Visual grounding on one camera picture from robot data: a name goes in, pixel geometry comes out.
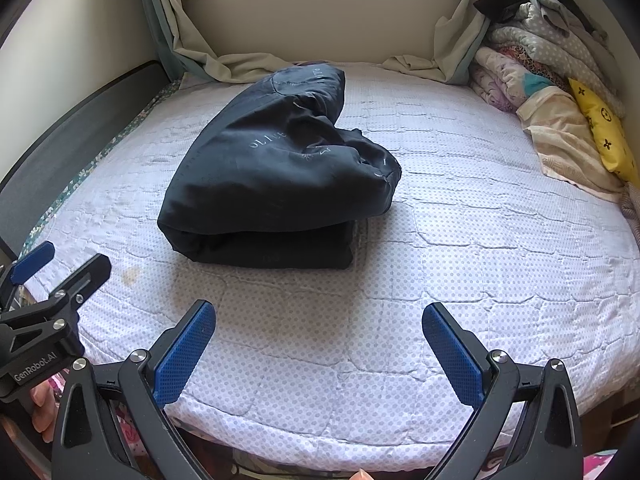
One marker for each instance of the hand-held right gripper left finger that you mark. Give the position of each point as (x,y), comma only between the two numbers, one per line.
(182,355)

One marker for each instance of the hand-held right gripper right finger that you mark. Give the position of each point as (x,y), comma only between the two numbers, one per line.
(452,360)

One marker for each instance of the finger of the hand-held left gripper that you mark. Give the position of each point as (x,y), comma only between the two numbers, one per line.
(87,275)
(32,260)

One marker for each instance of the dark navy padded jacket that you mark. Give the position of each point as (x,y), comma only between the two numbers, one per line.
(260,175)

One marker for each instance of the person's left hand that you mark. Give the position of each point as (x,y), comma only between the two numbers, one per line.
(45,410)

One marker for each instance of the person's right hand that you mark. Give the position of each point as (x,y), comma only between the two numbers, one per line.
(361,476)

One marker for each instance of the person's pink patterned pajamas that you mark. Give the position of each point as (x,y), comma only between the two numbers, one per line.
(125,427)

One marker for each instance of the white quilted mattress cover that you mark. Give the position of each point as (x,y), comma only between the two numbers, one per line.
(450,260)

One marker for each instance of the brown knitted garment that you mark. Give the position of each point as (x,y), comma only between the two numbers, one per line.
(632,215)

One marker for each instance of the cream and teal curtain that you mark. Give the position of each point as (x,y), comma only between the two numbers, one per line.
(190,35)
(460,45)

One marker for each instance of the purple floral blanket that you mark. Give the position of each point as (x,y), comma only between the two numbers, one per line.
(495,85)

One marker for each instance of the yellow printed pillow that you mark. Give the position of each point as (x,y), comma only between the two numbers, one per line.
(607,125)

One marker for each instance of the multicolour patterned blanket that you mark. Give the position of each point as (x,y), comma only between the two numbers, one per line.
(525,60)

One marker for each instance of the pile of folded blankets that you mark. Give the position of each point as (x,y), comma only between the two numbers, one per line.
(565,45)

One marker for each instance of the black cloth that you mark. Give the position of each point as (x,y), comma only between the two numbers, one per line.
(500,2)

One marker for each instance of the dark grey bed frame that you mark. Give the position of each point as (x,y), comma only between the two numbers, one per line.
(65,135)

